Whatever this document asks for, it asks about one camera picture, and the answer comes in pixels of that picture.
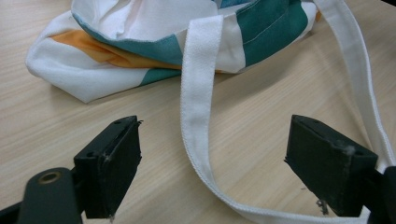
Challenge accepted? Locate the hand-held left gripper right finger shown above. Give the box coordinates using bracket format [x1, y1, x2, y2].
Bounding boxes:
[283, 114, 379, 218]

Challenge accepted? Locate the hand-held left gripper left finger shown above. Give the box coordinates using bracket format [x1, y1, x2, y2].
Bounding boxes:
[73, 115, 144, 219]

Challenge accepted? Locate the white green orange tote bag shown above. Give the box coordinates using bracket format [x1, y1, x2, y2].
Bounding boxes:
[25, 0, 396, 224]

